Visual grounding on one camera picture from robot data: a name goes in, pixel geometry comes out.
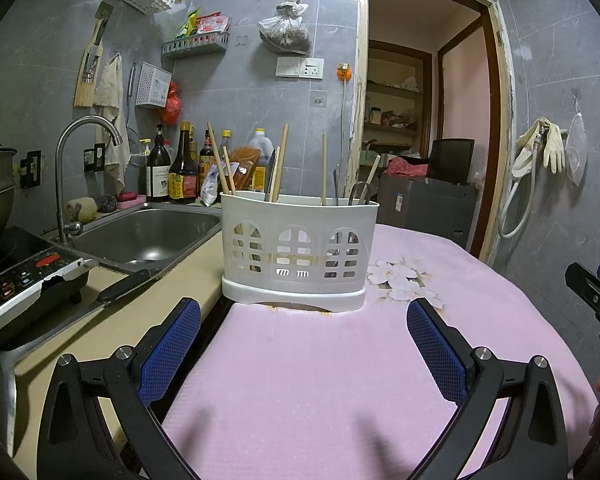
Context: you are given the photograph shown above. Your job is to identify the steel sink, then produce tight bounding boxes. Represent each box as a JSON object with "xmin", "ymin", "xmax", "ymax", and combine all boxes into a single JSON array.
[{"xmin": 45, "ymin": 202, "xmax": 223, "ymax": 276}]

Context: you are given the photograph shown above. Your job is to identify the white perforated wall box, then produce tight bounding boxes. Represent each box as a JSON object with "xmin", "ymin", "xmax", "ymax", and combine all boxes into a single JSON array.
[{"xmin": 134, "ymin": 61, "xmax": 173, "ymax": 110}]

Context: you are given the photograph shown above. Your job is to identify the grey wall rack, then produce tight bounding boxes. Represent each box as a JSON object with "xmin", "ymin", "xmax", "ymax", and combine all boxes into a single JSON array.
[{"xmin": 161, "ymin": 31, "xmax": 231, "ymax": 58}]

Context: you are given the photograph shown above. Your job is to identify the steel straight peeler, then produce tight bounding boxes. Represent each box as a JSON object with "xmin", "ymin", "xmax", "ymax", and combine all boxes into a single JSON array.
[{"xmin": 347, "ymin": 181, "xmax": 373, "ymax": 207}]

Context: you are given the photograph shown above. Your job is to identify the hanging clear plastic bag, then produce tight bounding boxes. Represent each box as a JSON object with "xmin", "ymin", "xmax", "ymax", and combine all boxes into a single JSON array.
[{"xmin": 565, "ymin": 112, "xmax": 588, "ymax": 186}]

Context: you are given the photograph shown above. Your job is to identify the pink floral table cloth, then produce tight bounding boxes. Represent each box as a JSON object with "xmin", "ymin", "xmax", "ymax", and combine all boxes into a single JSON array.
[{"xmin": 157, "ymin": 222, "xmax": 600, "ymax": 480}]

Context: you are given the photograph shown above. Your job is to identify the black induction cooker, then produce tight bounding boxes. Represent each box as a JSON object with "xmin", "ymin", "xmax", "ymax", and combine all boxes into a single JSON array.
[{"xmin": 0, "ymin": 224, "xmax": 100, "ymax": 348}]

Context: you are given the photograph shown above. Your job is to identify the blue white plastic bag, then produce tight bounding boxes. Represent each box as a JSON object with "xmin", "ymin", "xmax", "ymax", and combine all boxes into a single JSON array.
[{"xmin": 200, "ymin": 162, "xmax": 231, "ymax": 207}]

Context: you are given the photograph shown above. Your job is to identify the beige dish towel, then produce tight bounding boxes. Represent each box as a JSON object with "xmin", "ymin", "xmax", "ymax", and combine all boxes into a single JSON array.
[{"xmin": 92, "ymin": 54, "xmax": 131, "ymax": 183}]

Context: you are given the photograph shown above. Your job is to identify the hanging kitchen knife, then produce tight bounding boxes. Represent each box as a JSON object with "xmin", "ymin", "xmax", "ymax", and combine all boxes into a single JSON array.
[{"xmin": 82, "ymin": 2, "xmax": 115, "ymax": 83}]

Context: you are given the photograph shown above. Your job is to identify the red seasoning packets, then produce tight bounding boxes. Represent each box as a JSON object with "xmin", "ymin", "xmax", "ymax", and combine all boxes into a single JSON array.
[{"xmin": 195, "ymin": 12, "xmax": 232, "ymax": 36}]

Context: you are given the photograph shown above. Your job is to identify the black wall socket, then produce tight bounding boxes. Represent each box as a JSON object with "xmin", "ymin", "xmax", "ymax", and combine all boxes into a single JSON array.
[
  {"xmin": 19, "ymin": 149, "xmax": 43, "ymax": 190},
  {"xmin": 83, "ymin": 142, "xmax": 106, "ymax": 173}
]

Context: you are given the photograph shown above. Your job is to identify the steel faucet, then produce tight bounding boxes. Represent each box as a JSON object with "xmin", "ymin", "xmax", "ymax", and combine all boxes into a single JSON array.
[{"xmin": 55, "ymin": 115, "xmax": 125, "ymax": 246}]

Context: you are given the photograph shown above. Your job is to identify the white plastic utensil holder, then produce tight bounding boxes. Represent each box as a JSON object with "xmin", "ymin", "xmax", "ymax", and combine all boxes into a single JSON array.
[{"xmin": 220, "ymin": 191, "xmax": 381, "ymax": 313}]

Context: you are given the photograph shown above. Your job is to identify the dark pump bottle white label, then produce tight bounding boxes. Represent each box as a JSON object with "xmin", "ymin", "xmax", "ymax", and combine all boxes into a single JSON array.
[{"xmin": 145, "ymin": 124, "xmax": 172, "ymax": 202}]

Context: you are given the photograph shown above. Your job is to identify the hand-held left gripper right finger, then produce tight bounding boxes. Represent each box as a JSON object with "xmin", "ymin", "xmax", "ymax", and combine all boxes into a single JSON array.
[{"xmin": 406, "ymin": 297, "xmax": 571, "ymax": 480}]

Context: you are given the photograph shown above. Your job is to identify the white hose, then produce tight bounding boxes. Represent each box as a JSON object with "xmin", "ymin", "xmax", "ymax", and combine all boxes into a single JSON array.
[{"xmin": 496, "ymin": 125, "xmax": 551, "ymax": 240}]

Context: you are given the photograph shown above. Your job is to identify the black handled cleaver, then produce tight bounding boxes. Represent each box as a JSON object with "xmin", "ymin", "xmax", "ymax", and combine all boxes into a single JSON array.
[{"xmin": 0, "ymin": 268, "xmax": 162, "ymax": 458}]

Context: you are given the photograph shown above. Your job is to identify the dark bottle red label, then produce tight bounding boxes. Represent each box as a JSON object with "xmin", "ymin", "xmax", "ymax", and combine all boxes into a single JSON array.
[{"xmin": 198, "ymin": 130, "xmax": 216, "ymax": 191}]

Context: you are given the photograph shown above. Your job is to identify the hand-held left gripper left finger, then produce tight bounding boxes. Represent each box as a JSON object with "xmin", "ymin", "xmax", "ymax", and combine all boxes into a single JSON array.
[{"xmin": 36, "ymin": 296, "xmax": 202, "ymax": 480}]

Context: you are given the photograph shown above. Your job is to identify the large oil jug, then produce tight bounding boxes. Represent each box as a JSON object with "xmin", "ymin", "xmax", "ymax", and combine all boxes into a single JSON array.
[{"xmin": 245, "ymin": 127, "xmax": 276, "ymax": 193}]

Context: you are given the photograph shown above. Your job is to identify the red plastic bag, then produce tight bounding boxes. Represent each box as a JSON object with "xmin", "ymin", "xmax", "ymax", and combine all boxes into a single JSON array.
[{"xmin": 160, "ymin": 80, "xmax": 183, "ymax": 128}]

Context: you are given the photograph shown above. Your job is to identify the red cloth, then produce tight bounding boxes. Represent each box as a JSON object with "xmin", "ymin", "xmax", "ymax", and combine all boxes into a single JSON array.
[{"xmin": 386, "ymin": 156, "xmax": 431, "ymax": 178}]

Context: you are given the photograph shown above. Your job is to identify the black flat panel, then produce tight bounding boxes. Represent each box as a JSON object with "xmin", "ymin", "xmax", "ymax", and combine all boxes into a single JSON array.
[{"xmin": 426, "ymin": 137, "xmax": 477, "ymax": 186}]

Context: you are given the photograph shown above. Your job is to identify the loofah sponge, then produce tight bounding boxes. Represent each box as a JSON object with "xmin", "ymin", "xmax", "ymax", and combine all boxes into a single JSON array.
[{"xmin": 65, "ymin": 197, "xmax": 98, "ymax": 223}]

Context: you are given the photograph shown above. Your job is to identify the hanging wooden cutting board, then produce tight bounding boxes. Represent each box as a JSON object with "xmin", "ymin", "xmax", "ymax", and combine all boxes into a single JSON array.
[{"xmin": 74, "ymin": 2, "xmax": 115, "ymax": 109}]

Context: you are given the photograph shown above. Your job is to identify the yellow green seasoning packet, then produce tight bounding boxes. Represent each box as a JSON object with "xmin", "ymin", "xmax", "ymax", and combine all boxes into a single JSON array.
[{"xmin": 175, "ymin": 7, "xmax": 202, "ymax": 40}]

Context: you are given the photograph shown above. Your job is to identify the cream rubber glove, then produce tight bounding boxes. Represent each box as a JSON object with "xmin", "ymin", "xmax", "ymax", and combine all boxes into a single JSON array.
[
  {"xmin": 510, "ymin": 116, "xmax": 551, "ymax": 178},
  {"xmin": 542, "ymin": 122, "xmax": 568, "ymax": 173}
]

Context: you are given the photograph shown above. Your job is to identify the wooden door frame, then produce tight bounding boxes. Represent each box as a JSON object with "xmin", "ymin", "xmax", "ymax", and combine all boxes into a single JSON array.
[{"xmin": 350, "ymin": 0, "xmax": 516, "ymax": 266}]

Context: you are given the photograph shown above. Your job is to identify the orange food packet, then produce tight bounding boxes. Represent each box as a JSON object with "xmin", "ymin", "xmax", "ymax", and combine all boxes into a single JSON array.
[{"xmin": 228, "ymin": 146, "xmax": 258, "ymax": 193}]

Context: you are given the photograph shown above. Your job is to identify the white wall socket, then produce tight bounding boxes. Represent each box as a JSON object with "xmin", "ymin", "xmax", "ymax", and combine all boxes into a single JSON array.
[{"xmin": 300, "ymin": 57, "xmax": 325, "ymax": 81}]

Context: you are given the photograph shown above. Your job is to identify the hanging bag of dried goods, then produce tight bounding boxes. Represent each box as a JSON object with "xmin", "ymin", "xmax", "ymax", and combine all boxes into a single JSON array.
[{"xmin": 257, "ymin": 0, "xmax": 312, "ymax": 56}]

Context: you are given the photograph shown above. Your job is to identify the wooden shelving unit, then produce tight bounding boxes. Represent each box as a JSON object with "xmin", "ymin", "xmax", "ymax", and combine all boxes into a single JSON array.
[{"xmin": 365, "ymin": 40, "xmax": 433, "ymax": 171}]

